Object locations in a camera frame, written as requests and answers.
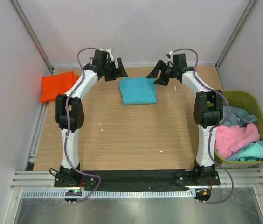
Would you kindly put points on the slotted cable duct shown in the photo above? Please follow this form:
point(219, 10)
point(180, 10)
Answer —
point(59, 193)

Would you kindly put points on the light teal t shirt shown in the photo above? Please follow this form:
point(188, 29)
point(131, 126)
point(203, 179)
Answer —
point(252, 152)

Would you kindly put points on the green plastic bin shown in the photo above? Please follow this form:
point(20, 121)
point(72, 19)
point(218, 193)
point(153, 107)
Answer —
point(248, 102)

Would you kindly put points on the left controller board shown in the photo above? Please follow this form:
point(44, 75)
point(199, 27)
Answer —
point(73, 196)

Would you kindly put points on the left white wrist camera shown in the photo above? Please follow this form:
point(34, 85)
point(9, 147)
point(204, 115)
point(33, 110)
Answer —
point(106, 56)

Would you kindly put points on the folded orange t shirt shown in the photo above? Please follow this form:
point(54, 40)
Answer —
point(57, 84)

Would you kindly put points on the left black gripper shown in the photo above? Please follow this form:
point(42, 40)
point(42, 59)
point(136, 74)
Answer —
point(119, 72)

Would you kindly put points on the grey blue t shirt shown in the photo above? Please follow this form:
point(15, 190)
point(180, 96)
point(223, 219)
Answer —
point(240, 117)

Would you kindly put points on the controller board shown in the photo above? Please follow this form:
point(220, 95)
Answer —
point(202, 195)
point(73, 196)

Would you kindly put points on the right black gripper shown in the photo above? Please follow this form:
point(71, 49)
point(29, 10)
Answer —
point(154, 73)

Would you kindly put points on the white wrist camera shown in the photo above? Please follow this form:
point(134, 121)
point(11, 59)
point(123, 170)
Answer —
point(170, 59)
point(106, 56)

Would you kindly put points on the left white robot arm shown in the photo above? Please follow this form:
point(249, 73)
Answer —
point(69, 114)

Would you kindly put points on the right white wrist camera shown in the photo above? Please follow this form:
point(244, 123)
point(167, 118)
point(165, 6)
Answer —
point(170, 59)

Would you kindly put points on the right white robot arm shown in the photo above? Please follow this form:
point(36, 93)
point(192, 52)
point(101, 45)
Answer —
point(207, 114)

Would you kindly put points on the pink t shirt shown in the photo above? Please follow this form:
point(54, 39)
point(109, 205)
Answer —
point(229, 140)

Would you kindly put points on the right controller board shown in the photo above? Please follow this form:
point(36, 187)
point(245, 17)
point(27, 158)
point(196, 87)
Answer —
point(202, 195)

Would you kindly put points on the aluminium frame rail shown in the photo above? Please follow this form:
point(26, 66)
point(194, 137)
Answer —
point(242, 177)

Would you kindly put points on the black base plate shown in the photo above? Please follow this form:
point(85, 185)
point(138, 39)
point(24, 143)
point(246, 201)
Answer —
point(134, 180)

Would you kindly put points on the turquoise blue t shirt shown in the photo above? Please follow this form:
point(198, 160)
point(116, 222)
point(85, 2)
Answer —
point(138, 91)

